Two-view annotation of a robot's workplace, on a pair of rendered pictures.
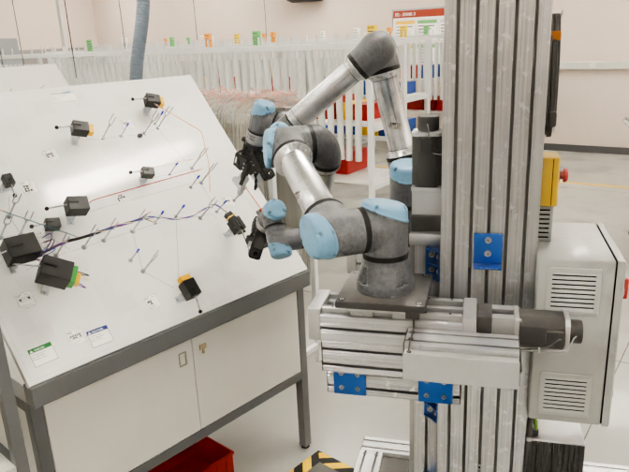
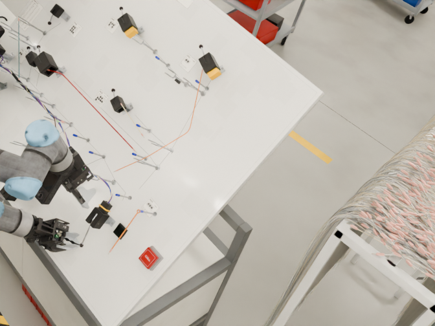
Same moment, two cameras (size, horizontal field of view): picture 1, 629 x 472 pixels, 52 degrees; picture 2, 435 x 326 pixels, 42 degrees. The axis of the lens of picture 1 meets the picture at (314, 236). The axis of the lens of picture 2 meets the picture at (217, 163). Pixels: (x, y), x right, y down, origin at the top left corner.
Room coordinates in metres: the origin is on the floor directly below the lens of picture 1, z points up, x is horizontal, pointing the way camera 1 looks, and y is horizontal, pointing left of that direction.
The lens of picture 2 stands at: (2.50, -0.86, 2.56)
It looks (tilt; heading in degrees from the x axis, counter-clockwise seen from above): 43 degrees down; 81
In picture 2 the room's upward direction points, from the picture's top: 20 degrees clockwise
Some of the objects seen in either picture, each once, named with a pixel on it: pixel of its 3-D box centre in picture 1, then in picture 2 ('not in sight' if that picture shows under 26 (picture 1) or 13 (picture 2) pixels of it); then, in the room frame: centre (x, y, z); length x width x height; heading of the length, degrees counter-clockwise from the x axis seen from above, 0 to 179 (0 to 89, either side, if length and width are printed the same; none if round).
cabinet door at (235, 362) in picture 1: (250, 353); (61, 300); (2.29, 0.27, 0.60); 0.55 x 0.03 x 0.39; 137
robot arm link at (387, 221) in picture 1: (382, 226); not in sight; (1.55, -0.17, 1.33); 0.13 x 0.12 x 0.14; 108
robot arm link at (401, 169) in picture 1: (407, 181); not in sight; (2.04, -0.31, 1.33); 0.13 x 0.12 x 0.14; 171
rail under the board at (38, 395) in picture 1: (192, 325); (19, 215); (2.08, 0.45, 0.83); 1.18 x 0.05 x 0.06; 137
